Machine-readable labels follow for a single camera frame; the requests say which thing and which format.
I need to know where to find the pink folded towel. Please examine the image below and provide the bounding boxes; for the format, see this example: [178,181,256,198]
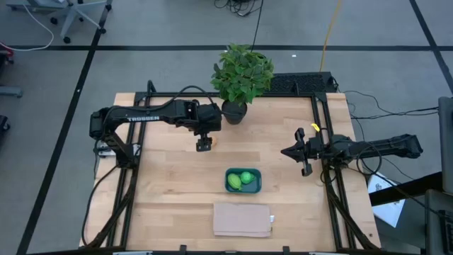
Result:
[212,202,275,238]

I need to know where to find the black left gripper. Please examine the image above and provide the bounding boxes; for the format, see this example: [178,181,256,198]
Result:
[176,101,223,152]

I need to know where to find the black cable bundle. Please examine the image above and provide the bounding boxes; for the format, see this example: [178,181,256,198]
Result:
[214,0,265,52]

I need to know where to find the light green toy cabbage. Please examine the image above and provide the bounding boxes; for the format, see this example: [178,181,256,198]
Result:
[227,173,243,191]

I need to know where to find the grey cabinet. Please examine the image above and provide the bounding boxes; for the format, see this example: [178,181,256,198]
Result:
[437,96,453,196]

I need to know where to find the black diagonal bar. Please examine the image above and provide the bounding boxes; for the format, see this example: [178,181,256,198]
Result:
[369,171,443,207]

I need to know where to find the white paper sheet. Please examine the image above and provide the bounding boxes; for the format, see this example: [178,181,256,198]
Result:
[367,171,406,227]

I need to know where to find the black metal table frame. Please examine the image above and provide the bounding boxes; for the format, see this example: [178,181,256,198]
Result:
[81,79,382,255]

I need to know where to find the teal plastic bin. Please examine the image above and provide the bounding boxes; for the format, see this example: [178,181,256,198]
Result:
[224,167,263,194]

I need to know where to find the office chair base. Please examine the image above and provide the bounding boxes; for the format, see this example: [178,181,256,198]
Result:
[5,0,114,44]

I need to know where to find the black equipment box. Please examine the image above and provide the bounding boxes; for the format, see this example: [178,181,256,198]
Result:
[265,72,337,95]

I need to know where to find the thin black cables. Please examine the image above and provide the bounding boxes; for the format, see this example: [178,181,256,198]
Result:
[341,90,440,121]

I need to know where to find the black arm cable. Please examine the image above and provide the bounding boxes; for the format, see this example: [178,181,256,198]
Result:
[105,84,245,118]

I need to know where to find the white cable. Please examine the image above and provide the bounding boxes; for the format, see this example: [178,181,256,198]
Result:
[0,3,55,52]

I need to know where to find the green plant in black pot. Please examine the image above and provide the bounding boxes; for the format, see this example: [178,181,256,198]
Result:
[210,42,275,125]

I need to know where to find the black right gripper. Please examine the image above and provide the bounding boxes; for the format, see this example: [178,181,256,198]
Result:
[281,127,333,177]

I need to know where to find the yellow cable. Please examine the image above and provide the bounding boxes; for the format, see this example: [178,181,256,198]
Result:
[319,0,343,73]

